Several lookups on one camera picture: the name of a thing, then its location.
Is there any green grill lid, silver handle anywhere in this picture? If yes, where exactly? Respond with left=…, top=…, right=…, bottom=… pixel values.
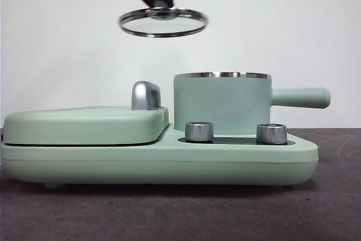
left=2, top=81, right=170, bottom=145

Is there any green pot with handle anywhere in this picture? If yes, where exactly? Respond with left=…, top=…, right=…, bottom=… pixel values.
left=173, top=71, right=331, bottom=137

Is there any glass pot lid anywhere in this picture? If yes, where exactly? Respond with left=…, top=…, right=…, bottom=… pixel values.
left=118, top=0, right=209, bottom=39

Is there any green breakfast maker base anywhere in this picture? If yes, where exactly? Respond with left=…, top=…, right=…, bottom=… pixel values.
left=0, top=122, right=320, bottom=190

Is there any silver control knob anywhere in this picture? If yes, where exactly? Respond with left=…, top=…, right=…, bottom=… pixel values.
left=184, top=121, right=214, bottom=143
left=256, top=123, right=288, bottom=144

